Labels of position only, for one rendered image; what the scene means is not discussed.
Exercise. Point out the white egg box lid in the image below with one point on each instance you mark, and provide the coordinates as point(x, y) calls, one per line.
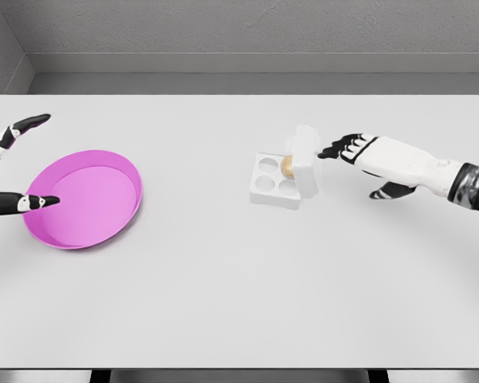
point(305, 159)

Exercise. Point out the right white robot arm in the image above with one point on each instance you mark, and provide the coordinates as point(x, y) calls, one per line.
point(469, 181)

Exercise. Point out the pink round plate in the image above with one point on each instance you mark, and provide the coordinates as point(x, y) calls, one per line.
point(88, 199)

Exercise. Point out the tan egg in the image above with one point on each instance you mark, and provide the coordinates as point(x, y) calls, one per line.
point(287, 165)

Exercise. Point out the white egg box tray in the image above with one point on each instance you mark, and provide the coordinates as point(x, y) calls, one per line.
point(269, 183)

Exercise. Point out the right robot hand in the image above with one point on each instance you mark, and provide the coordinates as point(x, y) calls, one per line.
point(395, 159)

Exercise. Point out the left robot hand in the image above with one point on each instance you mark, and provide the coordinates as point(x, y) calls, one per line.
point(24, 123)

